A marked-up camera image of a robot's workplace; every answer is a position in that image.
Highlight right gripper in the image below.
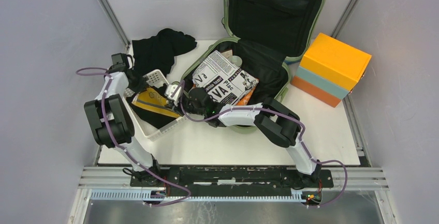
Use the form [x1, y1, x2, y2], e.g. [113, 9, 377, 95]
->
[165, 95, 206, 117]

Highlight yellow black garment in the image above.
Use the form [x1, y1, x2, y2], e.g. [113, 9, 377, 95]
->
[131, 87, 180, 118]

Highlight white plastic basket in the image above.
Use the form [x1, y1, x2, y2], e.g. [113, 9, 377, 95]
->
[124, 69, 186, 141]

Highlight black white newspaper-print garment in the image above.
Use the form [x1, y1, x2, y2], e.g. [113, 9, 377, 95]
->
[192, 51, 259, 95]

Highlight orange white garment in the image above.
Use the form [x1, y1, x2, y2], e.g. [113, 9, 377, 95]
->
[189, 86, 254, 107]

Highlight green hard-shell suitcase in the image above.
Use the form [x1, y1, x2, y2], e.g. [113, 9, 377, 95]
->
[181, 0, 329, 134]

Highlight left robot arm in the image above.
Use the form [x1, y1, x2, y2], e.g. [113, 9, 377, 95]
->
[84, 53, 163, 187]

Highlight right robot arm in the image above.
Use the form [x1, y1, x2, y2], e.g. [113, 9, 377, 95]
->
[165, 84, 321, 187]

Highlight black cloth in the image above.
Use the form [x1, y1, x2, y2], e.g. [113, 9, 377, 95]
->
[131, 28, 197, 76]

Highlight round pale green jar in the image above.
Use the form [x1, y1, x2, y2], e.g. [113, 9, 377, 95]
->
[229, 55, 243, 67]

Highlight orange blue stacked box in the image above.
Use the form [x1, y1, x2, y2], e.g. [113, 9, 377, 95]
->
[291, 33, 372, 108]

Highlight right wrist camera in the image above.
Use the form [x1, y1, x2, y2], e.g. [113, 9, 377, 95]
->
[165, 84, 183, 106]

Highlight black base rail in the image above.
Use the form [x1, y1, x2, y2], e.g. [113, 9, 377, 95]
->
[79, 163, 388, 204]

